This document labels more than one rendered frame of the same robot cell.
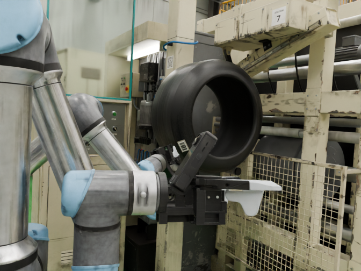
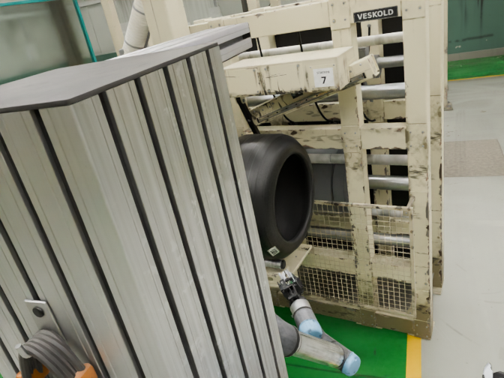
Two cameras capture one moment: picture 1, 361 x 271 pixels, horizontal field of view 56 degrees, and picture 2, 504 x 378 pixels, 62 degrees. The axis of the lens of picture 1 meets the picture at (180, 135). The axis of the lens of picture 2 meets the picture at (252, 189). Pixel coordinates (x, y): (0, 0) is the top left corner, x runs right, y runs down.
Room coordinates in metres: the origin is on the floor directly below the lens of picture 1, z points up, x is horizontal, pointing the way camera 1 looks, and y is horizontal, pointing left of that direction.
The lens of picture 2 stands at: (0.19, 0.70, 2.07)
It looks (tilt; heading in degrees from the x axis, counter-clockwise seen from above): 24 degrees down; 335
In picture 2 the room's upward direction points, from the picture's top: 12 degrees counter-clockwise
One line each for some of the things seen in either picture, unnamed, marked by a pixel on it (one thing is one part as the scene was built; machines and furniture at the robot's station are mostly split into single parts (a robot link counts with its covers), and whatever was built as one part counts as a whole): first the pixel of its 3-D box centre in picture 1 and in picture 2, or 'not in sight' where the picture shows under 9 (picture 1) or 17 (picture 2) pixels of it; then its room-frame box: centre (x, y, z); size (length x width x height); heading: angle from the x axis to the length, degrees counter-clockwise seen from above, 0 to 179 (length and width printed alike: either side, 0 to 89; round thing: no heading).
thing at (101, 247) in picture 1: (96, 248); not in sight; (0.57, 0.13, 0.94); 0.11 x 0.08 x 0.11; 14
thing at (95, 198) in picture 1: (97, 194); not in sight; (0.55, 0.13, 1.04); 0.11 x 0.08 x 0.09; 104
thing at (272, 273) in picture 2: not in sight; (253, 270); (1.83, 0.01, 0.84); 0.36 x 0.09 x 0.06; 31
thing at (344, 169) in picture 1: (267, 215); (332, 254); (1.87, -0.52, 0.65); 0.90 x 0.02 x 0.70; 31
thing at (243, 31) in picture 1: (262, 28); (286, 73); (1.95, -0.43, 1.71); 0.61 x 0.25 x 0.15; 31
